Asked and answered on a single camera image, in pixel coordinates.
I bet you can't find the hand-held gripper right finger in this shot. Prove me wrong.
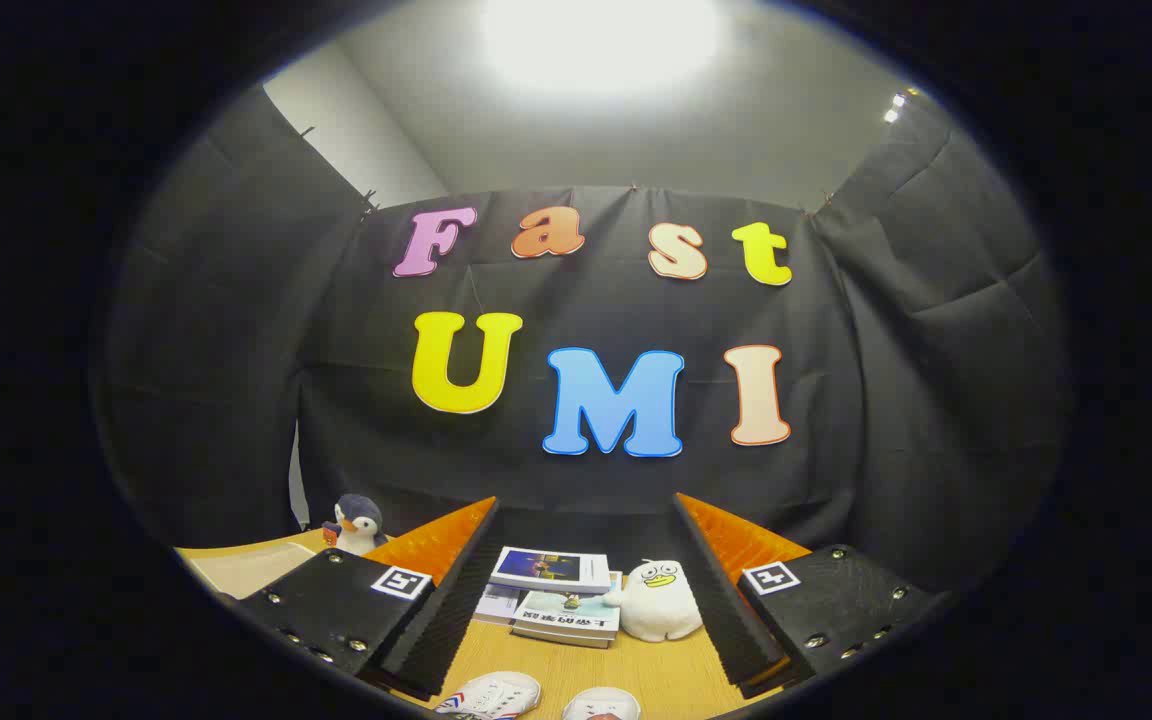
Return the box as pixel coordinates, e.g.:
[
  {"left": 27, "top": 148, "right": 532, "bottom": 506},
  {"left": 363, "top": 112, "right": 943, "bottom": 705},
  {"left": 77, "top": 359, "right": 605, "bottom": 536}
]
[{"left": 673, "top": 492, "right": 949, "bottom": 701}]

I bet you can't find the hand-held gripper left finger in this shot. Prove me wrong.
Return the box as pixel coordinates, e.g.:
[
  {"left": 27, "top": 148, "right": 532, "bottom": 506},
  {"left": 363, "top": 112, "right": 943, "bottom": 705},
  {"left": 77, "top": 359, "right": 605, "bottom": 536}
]
[{"left": 234, "top": 497, "right": 502, "bottom": 701}]

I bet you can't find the white shoe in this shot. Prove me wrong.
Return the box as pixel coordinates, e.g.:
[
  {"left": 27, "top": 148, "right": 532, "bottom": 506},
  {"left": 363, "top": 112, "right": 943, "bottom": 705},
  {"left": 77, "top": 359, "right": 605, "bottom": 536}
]
[
  {"left": 434, "top": 671, "right": 543, "bottom": 720},
  {"left": 562, "top": 686, "right": 643, "bottom": 720}
]

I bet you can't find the beige fabric storage box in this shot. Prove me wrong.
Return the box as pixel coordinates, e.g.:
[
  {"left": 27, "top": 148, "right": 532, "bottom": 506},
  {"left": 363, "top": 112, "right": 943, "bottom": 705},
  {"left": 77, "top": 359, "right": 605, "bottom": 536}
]
[{"left": 186, "top": 543, "right": 319, "bottom": 602}]

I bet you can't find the thin white booklet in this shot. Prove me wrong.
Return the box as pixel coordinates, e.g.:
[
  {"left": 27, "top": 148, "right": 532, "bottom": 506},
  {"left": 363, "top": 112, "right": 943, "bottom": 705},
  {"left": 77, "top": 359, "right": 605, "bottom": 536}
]
[{"left": 474, "top": 583, "right": 529, "bottom": 628}]

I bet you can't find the white duck plush toy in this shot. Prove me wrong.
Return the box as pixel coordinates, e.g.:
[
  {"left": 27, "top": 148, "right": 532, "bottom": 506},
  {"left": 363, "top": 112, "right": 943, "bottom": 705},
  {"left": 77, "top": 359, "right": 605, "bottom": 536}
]
[{"left": 603, "top": 559, "right": 704, "bottom": 643}]

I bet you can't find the book with blue picture cover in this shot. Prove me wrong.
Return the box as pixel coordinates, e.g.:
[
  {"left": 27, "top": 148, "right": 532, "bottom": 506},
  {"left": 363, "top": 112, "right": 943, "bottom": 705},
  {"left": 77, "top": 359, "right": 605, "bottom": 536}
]
[{"left": 489, "top": 546, "right": 613, "bottom": 594}]

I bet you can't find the thick book with pale cover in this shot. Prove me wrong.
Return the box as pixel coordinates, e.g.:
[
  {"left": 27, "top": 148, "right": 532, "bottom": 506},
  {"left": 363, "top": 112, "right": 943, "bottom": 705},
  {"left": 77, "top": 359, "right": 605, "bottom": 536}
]
[{"left": 511, "top": 588, "right": 623, "bottom": 650}]

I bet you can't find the penguin plush toy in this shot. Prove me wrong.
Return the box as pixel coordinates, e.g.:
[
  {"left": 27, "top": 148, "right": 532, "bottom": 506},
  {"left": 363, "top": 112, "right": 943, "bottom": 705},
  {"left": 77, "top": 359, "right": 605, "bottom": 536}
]
[{"left": 322, "top": 493, "right": 389, "bottom": 557}]

